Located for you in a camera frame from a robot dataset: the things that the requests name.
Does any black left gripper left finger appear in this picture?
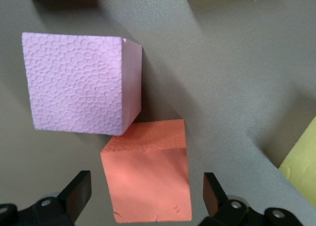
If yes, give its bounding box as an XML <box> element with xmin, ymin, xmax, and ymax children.
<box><xmin>0</xmin><ymin>170</ymin><xmax>92</xmax><ymax>226</ymax></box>

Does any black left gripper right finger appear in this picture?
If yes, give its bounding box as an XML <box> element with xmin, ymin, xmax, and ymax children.
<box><xmin>199</xmin><ymin>172</ymin><xmax>303</xmax><ymax>226</ymax></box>

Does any orange foam cube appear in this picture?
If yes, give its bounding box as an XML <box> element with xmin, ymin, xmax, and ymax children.
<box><xmin>100</xmin><ymin>119</ymin><xmax>193</xmax><ymax>224</ymax></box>

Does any pink foam cube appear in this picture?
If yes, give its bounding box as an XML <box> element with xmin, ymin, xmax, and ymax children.
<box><xmin>21</xmin><ymin>32</ymin><xmax>143</xmax><ymax>137</ymax></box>

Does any yellow foam cube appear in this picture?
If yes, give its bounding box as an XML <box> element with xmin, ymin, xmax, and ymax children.
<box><xmin>278</xmin><ymin>116</ymin><xmax>316</xmax><ymax>208</ymax></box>

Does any large table cover mat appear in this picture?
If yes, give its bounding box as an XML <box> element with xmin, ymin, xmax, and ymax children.
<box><xmin>0</xmin><ymin>0</ymin><xmax>316</xmax><ymax>226</ymax></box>

